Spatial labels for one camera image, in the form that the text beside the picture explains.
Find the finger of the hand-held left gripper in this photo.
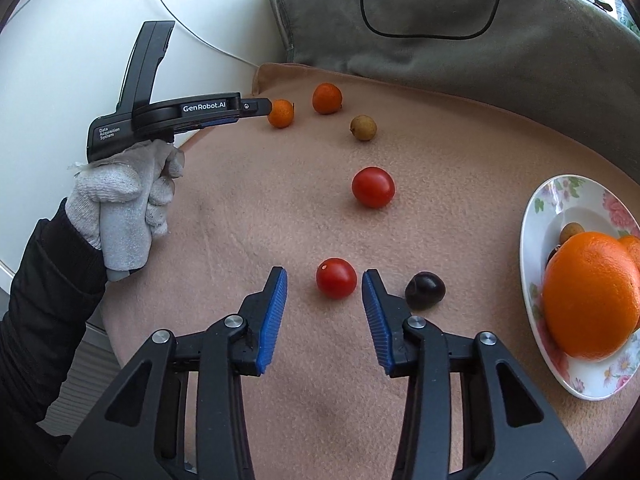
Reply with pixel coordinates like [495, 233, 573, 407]
[197, 116, 241, 130]
[239, 97, 273, 120]

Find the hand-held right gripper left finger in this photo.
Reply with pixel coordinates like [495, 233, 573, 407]
[57, 266, 289, 480]

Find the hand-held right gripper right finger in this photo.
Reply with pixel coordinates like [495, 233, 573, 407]
[361, 268, 587, 480]

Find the smaller small mandarin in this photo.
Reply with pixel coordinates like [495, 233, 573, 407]
[267, 99, 296, 129]

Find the red cherry tomato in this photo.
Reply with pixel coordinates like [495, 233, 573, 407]
[316, 257, 358, 300]
[351, 166, 396, 209]

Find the larger small mandarin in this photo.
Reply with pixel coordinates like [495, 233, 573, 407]
[312, 82, 344, 115]

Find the floral white plate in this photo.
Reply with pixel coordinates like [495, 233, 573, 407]
[519, 175, 640, 401]

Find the smooth large orange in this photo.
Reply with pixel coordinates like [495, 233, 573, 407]
[543, 231, 640, 361]

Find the speckled large orange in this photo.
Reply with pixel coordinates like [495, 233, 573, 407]
[618, 234, 640, 266]

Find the person's left forearm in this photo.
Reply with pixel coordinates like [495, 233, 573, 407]
[0, 199, 107, 461]

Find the person's left hand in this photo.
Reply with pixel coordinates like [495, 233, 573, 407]
[66, 139, 186, 273]

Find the beige blanket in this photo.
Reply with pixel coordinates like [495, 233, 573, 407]
[100, 62, 640, 480]

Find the white board panel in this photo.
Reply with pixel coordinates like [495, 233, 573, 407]
[0, 0, 286, 286]

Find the grey blanket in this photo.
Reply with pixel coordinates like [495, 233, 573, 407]
[274, 0, 640, 181]

